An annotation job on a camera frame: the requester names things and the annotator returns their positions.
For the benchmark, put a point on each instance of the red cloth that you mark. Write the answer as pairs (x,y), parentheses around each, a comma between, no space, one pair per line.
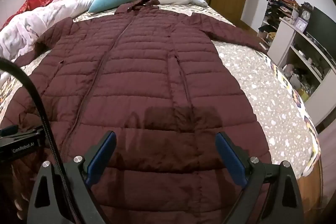
(34,3)

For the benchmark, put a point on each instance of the pink fleece blanket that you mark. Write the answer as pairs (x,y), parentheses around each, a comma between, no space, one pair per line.
(34,22)

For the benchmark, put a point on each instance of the dark mantel clock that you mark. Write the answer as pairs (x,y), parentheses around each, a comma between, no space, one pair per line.
(305,15)

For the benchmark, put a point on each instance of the cluttered shelf rack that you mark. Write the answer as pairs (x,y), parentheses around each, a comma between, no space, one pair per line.
(278,8)

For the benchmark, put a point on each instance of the bed with patterned quilt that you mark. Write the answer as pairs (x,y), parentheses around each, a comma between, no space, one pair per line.
(262,92)

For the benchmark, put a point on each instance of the yellow container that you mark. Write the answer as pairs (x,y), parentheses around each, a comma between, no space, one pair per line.
(303,95)

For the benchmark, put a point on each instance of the black television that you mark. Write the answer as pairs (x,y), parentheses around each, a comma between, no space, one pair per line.
(323,27)

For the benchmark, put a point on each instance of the maroon puffer coat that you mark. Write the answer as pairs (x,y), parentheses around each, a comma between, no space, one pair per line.
(147,69)

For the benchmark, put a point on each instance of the beige television cabinet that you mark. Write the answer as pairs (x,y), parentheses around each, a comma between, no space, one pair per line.
(283,40)

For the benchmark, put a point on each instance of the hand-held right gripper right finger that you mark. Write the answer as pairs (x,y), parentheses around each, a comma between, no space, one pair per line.
(231,158)

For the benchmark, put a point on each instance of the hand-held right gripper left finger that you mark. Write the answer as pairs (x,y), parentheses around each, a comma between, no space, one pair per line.
(101,155)

